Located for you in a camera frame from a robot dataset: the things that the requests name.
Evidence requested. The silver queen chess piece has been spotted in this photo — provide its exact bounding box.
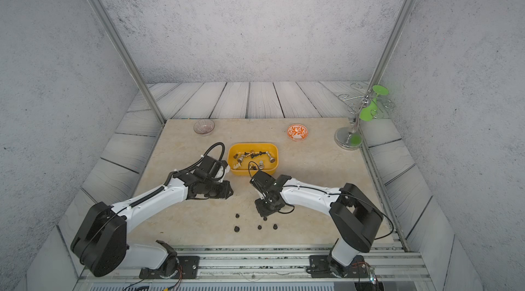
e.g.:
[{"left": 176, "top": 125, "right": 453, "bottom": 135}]
[{"left": 266, "top": 152, "right": 276, "bottom": 163}]

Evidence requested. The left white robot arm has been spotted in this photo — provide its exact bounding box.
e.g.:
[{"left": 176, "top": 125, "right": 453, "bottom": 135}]
[{"left": 71, "top": 171, "right": 234, "bottom": 279}]

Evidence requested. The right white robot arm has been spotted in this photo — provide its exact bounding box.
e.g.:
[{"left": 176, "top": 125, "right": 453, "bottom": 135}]
[{"left": 250, "top": 171, "right": 386, "bottom": 267}]

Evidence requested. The yellow plastic storage box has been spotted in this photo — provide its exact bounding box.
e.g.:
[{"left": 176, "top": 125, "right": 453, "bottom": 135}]
[{"left": 227, "top": 143, "right": 279, "bottom": 176}]

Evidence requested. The small clear glass bowl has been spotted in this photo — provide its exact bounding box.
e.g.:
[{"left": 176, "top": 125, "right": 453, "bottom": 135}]
[{"left": 194, "top": 120, "right": 215, "bottom": 136}]

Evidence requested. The orange patterned ceramic bowl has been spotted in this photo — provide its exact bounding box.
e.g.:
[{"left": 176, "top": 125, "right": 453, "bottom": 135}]
[{"left": 287, "top": 124, "right": 309, "bottom": 141}]

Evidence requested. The green cup on stand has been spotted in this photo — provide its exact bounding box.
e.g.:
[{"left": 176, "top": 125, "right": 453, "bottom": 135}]
[{"left": 359, "top": 85, "right": 389, "bottom": 121}]

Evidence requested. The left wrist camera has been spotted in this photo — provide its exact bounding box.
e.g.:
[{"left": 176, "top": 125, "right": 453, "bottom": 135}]
[{"left": 195, "top": 156, "right": 228, "bottom": 182}]

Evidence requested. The aluminium rail frame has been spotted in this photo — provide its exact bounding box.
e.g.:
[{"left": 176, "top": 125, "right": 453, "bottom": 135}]
[{"left": 75, "top": 240, "right": 435, "bottom": 290}]

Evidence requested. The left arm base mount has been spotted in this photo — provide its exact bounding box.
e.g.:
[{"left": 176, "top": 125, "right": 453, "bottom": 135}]
[{"left": 139, "top": 240, "right": 200, "bottom": 280}]

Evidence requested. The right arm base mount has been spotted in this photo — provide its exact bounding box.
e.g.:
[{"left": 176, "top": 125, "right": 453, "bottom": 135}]
[{"left": 306, "top": 250, "right": 369, "bottom": 278}]

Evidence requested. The left aluminium corner post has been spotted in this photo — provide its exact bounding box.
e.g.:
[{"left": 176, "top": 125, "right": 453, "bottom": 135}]
[{"left": 87, "top": 0, "right": 167, "bottom": 127}]

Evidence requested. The aluminium corner post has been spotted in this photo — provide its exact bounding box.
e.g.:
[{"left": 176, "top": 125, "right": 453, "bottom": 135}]
[
  {"left": 367, "top": 0, "right": 416, "bottom": 94},
  {"left": 87, "top": 0, "right": 167, "bottom": 127}
]

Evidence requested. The right aluminium corner post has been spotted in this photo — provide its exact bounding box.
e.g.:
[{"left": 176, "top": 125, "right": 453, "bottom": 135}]
[{"left": 367, "top": 0, "right": 416, "bottom": 94}]

